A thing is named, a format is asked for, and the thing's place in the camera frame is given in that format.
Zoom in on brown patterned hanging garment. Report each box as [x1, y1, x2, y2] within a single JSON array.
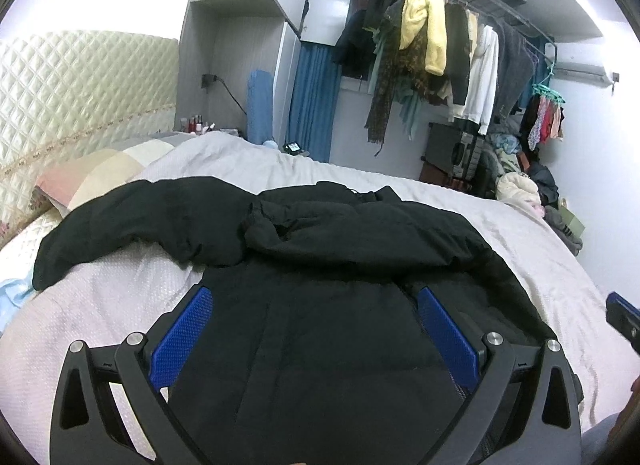
[[364, 0, 453, 145]]

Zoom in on black padded jacket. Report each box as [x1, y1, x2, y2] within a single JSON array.
[[32, 179, 561, 465]]

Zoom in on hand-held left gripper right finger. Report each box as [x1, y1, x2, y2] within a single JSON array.
[[416, 286, 584, 465]]

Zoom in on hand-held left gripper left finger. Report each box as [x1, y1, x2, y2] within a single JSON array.
[[49, 284, 216, 465]]

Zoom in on white air conditioner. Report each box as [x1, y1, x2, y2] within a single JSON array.
[[551, 42, 614, 85]]

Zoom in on pink and cream patchwork pillow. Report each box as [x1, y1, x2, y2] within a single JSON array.
[[35, 134, 177, 218]]

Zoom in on black wall plug with cable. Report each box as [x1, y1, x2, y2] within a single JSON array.
[[201, 73, 247, 118]]

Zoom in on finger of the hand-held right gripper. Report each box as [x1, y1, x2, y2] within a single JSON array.
[[605, 293, 640, 357]]

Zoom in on pale pink bedspread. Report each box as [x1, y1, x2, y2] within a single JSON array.
[[0, 131, 636, 451]]

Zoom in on person's grey clothing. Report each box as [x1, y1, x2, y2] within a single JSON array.
[[581, 412, 640, 465]]

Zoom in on grey hanging garments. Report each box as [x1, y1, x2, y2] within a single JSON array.
[[494, 19, 537, 120]]

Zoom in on yellow fleece hoodie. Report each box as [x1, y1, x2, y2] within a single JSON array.
[[398, 0, 447, 75]]

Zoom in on group of cosmetic bottles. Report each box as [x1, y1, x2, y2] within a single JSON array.
[[180, 114, 217, 135]]

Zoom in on black storage cube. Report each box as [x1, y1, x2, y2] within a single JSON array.
[[419, 122, 485, 192]]

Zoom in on light blue cloth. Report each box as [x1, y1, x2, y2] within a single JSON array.
[[0, 277, 37, 328]]

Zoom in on black hanging coat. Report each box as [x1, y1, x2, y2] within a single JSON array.
[[333, 8, 377, 79]]

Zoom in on cream quilted headboard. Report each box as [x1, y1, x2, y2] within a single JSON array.
[[0, 30, 180, 247]]

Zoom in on blue curtain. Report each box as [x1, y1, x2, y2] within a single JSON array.
[[287, 42, 342, 162]]

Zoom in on blue rolled mat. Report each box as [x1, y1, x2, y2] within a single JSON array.
[[246, 69, 275, 146]]

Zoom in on white hoodie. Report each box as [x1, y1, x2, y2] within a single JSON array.
[[451, 22, 500, 135]]

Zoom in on green clip hanger with laundry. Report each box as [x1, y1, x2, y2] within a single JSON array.
[[519, 64, 567, 150]]

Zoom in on grey wooden wardrobe cabinet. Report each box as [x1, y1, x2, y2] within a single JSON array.
[[177, 0, 361, 147]]

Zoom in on pile of mixed clothes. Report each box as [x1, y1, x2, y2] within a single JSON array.
[[479, 129, 585, 257]]

